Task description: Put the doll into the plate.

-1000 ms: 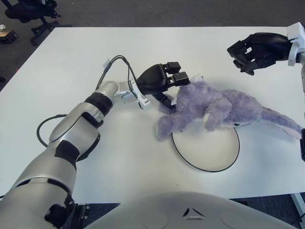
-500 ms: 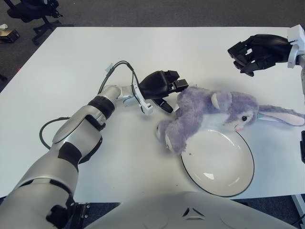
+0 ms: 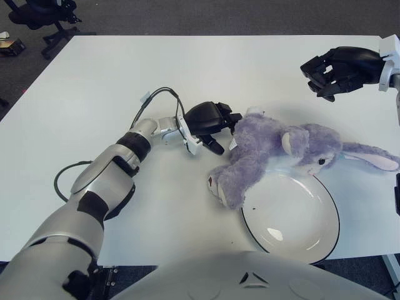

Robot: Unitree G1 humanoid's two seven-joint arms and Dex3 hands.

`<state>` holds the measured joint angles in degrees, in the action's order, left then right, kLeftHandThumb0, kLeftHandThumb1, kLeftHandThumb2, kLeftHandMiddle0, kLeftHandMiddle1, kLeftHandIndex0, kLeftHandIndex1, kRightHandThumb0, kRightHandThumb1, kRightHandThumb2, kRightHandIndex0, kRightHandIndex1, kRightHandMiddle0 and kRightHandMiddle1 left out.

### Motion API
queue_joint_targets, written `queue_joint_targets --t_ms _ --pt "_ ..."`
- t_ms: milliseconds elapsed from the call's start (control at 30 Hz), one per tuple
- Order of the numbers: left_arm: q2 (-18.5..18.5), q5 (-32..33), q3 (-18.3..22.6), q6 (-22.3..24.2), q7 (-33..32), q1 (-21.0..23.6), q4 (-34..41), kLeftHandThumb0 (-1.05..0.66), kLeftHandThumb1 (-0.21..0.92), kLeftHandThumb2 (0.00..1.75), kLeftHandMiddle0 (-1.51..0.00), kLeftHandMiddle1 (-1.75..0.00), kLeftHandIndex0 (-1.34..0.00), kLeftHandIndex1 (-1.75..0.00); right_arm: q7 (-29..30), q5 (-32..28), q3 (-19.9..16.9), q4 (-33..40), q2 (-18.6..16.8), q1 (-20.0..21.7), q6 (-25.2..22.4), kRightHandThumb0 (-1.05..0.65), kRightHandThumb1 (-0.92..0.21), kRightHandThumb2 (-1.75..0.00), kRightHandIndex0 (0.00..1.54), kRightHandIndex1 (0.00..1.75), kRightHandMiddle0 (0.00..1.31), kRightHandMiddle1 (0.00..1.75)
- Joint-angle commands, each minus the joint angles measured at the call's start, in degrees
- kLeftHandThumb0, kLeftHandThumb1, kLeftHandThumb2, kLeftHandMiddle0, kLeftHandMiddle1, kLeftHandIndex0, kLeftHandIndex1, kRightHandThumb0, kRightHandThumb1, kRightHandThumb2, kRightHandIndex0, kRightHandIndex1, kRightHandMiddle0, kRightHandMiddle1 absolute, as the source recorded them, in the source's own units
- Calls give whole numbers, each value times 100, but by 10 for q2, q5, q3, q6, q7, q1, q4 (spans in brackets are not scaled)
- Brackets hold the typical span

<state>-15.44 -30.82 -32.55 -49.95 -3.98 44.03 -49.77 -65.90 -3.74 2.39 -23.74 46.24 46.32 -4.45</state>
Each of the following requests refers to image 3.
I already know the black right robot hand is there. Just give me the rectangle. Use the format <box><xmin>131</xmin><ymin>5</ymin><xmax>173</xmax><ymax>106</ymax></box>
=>
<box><xmin>299</xmin><ymin>46</ymin><xmax>386</xmax><ymax>103</ymax></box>

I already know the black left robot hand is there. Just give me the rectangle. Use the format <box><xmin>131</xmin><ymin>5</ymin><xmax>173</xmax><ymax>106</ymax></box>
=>
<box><xmin>182</xmin><ymin>101</ymin><xmax>244</xmax><ymax>156</ymax></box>

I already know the purple plush bunny doll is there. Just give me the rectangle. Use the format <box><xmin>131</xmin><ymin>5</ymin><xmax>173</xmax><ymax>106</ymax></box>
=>
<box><xmin>206</xmin><ymin>106</ymin><xmax>400</xmax><ymax>210</ymax></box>

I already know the white plate black rim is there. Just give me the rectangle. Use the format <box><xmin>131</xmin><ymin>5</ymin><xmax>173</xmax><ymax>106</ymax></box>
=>
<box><xmin>240</xmin><ymin>170</ymin><xmax>341</xmax><ymax>265</ymax></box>

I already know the grey robot torso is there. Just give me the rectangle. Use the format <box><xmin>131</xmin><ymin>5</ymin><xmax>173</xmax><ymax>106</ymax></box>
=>
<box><xmin>109</xmin><ymin>249</ymin><xmax>385</xmax><ymax>300</ymax></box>

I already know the black office chair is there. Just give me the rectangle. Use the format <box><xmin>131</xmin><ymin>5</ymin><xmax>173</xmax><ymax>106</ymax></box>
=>
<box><xmin>7</xmin><ymin>0</ymin><xmax>96</xmax><ymax>60</ymax></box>

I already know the brown cardboard box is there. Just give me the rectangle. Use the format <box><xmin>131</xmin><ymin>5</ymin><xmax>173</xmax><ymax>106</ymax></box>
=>
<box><xmin>0</xmin><ymin>37</ymin><xmax>26</xmax><ymax>57</ymax></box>

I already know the white table leg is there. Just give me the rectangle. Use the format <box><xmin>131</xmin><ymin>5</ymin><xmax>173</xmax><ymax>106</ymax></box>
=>
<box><xmin>381</xmin><ymin>253</ymin><xmax>400</xmax><ymax>282</ymax></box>

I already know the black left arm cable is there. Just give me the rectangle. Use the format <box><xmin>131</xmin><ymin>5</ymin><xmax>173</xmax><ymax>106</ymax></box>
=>
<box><xmin>53</xmin><ymin>87</ymin><xmax>185</xmax><ymax>204</ymax></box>

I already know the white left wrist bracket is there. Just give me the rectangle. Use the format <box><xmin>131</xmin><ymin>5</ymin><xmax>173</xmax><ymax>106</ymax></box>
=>
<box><xmin>177</xmin><ymin>117</ymin><xmax>203</xmax><ymax>156</ymax></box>

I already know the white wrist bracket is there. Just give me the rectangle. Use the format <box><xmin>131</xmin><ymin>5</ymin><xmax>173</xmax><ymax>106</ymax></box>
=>
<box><xmin>177</xmin><ymin>117</ymin><xmax>203</xmax><ymax>156</ymax></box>
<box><xmin>377</xmin><ymin>34</ymin><xmax>400</xmax><ymax>92</ymax></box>

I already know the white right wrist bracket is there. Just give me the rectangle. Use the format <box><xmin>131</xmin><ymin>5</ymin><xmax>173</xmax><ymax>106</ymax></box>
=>
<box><xmin>377</xmin><ymin>34</ymin><xmax>400</xmax><ymax>92</ymax></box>

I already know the black table bracket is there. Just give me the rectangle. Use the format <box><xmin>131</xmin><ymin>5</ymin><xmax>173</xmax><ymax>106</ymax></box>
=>
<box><xmin>93</xmin><ymin>266</ymin><xmax>118</xmax><ymax>300</ymax></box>

